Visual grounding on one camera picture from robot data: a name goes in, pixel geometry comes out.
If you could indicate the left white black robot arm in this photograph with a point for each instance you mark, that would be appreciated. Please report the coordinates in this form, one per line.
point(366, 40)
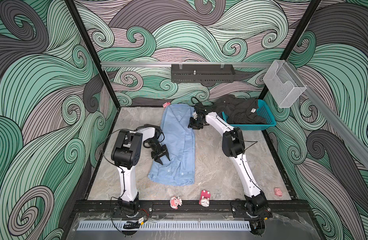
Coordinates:
point(125, 156)

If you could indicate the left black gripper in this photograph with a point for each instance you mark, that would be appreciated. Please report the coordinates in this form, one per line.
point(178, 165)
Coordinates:
point(156, 157)

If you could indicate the pink toy at back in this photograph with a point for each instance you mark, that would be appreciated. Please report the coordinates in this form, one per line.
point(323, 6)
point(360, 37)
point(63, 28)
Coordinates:
point(166, 104)

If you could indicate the dark grey long sleeve shirt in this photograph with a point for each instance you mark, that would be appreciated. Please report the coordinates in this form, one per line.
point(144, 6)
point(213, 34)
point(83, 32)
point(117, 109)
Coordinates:
point(239, 111)

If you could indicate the aluminium wall rail right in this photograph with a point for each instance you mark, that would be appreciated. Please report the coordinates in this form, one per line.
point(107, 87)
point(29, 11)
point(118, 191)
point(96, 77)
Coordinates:
point(323, 97)

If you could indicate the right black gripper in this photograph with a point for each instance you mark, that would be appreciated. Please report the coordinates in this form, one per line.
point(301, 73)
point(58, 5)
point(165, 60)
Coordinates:
point(191, 124)

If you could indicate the pink white figurine toy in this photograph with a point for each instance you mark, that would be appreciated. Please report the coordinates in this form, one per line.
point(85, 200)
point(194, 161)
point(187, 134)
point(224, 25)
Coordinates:
point(175, 202)

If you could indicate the black perforated wall tray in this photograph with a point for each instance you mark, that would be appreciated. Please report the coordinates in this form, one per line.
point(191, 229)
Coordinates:
point(206, 74)

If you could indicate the black frame post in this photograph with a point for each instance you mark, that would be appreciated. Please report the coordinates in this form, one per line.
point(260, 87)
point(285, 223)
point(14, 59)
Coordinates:
point(300, 42)
point(87, 41)

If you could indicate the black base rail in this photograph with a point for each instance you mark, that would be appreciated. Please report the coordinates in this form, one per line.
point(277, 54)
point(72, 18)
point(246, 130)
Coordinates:
point(152, 209)

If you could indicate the aluminium wall rail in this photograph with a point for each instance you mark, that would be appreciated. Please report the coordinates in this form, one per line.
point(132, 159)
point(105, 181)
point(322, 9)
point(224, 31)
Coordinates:
point(144, 64)
point(323, 97)

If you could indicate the black frame post left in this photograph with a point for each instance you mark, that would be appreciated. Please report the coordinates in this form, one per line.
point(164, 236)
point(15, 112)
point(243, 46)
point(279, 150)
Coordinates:
point(87, 41)

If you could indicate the black frame post right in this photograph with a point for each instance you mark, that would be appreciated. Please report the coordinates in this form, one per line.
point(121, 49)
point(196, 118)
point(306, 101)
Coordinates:
point(300, 42)

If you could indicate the white slotted cable duct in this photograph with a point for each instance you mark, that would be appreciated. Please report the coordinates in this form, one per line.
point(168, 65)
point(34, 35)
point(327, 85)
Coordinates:
point(169, 225)

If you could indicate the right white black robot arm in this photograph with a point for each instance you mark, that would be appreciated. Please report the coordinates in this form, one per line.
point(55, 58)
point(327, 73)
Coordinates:
point(233, 146)

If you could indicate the light blue long sleeve shirt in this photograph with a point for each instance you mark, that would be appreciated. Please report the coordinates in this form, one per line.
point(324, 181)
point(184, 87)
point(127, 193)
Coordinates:
point(179, 168)

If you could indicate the aluminium wall rail back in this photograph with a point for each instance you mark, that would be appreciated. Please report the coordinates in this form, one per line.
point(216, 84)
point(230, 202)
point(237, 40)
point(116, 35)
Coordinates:
point(144, 64)

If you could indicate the pink toy right edge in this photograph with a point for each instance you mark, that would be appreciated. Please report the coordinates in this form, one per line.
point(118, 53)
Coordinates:
point(278, 192)

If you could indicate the teal plastic basket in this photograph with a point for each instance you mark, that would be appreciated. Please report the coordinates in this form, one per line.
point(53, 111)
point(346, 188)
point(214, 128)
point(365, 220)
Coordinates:
point(264, 112)

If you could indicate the clear plastic wall bin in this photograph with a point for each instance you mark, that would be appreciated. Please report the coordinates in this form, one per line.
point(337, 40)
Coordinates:
point(284, 83)

